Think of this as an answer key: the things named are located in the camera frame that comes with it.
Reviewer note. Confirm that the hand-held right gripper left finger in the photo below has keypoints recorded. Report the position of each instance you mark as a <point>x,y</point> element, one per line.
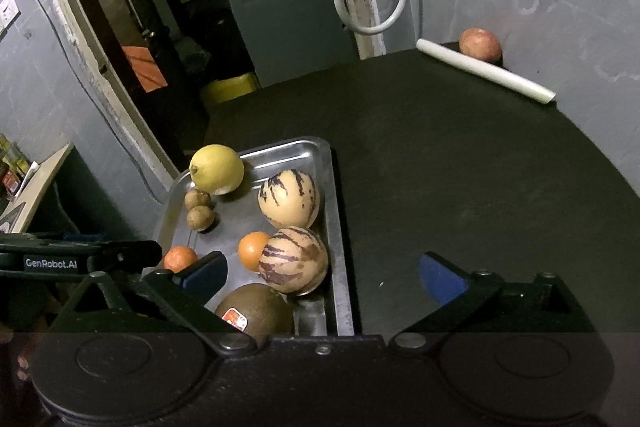
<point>207,274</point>

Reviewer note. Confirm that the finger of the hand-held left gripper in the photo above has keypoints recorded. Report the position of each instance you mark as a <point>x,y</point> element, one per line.
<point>135,253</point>

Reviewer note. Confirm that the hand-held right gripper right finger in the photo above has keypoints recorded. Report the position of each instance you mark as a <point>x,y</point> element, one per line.
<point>440,277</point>

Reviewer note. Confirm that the small orange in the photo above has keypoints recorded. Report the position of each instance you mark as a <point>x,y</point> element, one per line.
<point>180,259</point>
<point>252,249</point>

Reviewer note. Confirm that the small brown round fruit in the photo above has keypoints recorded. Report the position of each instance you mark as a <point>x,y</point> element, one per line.
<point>197,199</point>
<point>201,218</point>

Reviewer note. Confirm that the brown kiwi with sticker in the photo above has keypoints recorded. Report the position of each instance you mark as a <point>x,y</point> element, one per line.
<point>260,302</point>

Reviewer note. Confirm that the metal tray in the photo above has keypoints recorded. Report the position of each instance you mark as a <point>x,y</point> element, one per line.
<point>230,217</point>

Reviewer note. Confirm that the striped pepino melon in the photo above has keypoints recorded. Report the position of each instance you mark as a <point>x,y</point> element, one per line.
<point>295,259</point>
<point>289,198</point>

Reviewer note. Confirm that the yellow lemon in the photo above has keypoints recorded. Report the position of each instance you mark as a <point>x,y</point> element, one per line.
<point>216,169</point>

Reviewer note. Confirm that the white side desk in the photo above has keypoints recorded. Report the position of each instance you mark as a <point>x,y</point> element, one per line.
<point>37,187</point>

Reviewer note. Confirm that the group of small jars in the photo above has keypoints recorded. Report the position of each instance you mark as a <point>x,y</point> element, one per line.
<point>10,162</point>

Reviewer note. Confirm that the orange slatted board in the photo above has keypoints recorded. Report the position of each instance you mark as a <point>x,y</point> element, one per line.
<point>145,69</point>

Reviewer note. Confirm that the white tube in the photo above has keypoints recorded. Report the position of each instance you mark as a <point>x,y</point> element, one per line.
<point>480,69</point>

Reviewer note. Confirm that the red apple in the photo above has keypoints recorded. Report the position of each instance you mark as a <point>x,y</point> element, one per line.
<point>480,44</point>

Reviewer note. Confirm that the dark wooden door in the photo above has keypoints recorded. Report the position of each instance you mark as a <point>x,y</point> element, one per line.
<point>120,7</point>

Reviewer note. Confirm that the grey cabinet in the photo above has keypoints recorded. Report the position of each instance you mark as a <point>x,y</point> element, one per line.
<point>290,27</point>

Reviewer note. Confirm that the white wall switch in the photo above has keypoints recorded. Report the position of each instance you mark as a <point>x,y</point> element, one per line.
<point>7,9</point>

